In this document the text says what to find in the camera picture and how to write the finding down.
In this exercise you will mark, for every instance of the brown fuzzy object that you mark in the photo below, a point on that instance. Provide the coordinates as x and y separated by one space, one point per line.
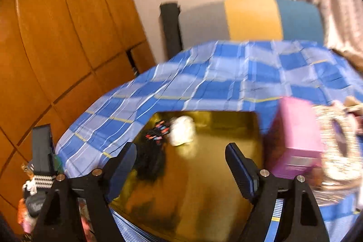
350 59

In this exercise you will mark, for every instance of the white studded strip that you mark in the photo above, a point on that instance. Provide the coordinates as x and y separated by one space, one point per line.
44 181

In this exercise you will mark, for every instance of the black fuzzy cloth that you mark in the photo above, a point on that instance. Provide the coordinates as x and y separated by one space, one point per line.
150 159

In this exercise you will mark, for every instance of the blue plaid bedsheet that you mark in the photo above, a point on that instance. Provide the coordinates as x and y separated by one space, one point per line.
227 74

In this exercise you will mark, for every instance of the white soft plush item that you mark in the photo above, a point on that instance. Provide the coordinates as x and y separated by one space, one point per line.
181 131

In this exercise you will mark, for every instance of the black bed post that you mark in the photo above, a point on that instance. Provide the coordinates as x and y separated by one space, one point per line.
171 32

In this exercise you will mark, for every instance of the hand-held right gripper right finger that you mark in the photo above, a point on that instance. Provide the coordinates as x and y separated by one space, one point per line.
244 174

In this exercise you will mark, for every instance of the wooden wardrobe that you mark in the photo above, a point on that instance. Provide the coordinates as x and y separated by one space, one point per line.
56 32

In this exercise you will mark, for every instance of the pack of colourful hair clips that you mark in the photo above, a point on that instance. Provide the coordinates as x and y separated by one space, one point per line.
157 131

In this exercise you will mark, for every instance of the pink box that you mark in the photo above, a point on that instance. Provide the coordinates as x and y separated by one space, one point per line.
295 131

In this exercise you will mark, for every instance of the gold tray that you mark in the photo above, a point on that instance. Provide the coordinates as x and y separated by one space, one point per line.
198 188

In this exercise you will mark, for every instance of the grey yellow blue striped headboard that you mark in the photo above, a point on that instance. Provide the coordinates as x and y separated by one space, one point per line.
252 21

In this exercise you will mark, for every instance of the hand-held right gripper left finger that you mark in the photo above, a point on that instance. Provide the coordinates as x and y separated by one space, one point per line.
126 165

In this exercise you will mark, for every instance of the black rectangular box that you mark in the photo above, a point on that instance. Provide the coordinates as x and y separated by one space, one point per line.
42 148

